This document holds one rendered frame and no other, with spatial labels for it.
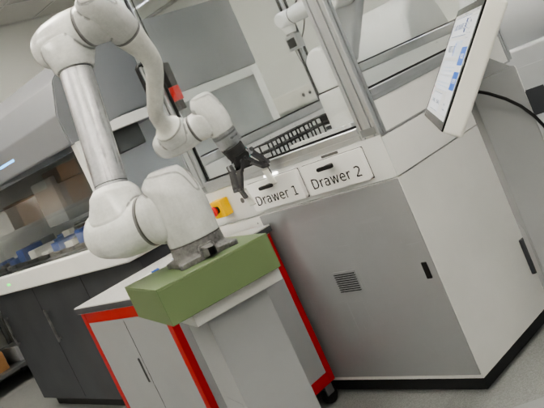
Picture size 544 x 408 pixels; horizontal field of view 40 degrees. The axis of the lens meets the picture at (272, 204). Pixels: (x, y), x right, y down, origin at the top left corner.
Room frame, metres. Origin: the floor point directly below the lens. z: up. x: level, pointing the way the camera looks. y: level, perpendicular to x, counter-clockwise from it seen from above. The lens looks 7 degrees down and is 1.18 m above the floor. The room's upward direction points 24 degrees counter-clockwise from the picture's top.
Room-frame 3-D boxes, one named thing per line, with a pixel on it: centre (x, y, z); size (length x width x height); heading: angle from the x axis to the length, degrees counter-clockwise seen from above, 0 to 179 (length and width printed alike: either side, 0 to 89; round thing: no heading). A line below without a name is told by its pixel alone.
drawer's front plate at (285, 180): (2.76, -0.03, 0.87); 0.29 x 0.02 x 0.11; 41
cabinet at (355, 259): (3.04, -0.43, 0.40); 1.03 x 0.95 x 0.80; 41
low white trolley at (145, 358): (2.87, 0.46, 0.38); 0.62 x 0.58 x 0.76; 41
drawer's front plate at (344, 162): (2.52, -0.24, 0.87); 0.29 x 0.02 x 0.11; 41
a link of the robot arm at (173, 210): (2.11, 0.25, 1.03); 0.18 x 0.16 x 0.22; 68
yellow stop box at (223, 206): (3.00, 0.20, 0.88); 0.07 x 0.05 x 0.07; 41
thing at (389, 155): (3.05, -0.42, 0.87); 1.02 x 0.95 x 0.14; 41
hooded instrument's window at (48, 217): (4.28, 0.83, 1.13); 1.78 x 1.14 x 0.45; 41
